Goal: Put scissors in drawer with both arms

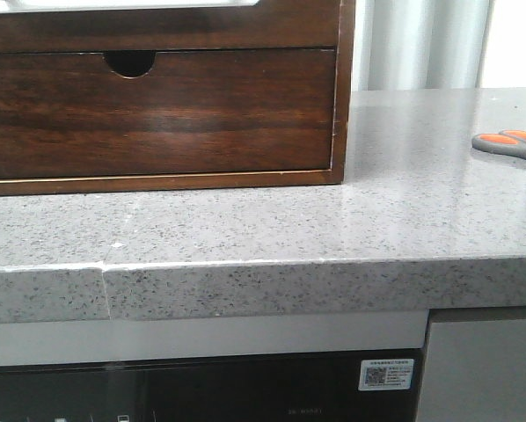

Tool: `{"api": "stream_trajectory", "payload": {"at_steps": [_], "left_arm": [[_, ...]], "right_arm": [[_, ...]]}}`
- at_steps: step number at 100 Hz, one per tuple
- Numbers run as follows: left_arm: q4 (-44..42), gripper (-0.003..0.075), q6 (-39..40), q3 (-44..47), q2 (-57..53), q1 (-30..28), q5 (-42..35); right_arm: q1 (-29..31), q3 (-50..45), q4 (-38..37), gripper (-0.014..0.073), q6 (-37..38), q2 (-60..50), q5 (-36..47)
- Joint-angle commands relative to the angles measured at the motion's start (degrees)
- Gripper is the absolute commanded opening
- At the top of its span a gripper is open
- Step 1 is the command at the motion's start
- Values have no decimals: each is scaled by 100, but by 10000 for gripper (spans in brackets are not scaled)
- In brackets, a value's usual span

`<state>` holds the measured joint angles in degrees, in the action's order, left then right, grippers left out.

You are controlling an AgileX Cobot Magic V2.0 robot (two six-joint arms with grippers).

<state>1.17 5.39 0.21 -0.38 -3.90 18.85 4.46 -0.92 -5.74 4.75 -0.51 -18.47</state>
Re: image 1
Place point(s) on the dark wooden drawer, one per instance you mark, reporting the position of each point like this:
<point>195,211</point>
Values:
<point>71,115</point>
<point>266,24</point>

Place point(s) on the grey orange handled scissors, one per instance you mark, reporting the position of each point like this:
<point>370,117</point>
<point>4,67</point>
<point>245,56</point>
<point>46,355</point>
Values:
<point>506,142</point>

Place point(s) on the dark wooden drawer cabinet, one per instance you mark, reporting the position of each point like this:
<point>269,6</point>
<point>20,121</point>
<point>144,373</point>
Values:
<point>135,63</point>

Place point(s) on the black built-in appliance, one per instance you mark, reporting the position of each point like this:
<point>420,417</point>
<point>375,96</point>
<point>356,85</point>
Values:
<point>255,368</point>

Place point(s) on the white QR code sticker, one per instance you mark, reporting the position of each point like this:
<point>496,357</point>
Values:
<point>383,375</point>

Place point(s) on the white sheer curtain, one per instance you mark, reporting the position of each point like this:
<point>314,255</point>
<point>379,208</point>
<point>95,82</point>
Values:
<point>413,45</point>

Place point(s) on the grey cabinet door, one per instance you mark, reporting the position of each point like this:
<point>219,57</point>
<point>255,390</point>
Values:
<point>475,366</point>

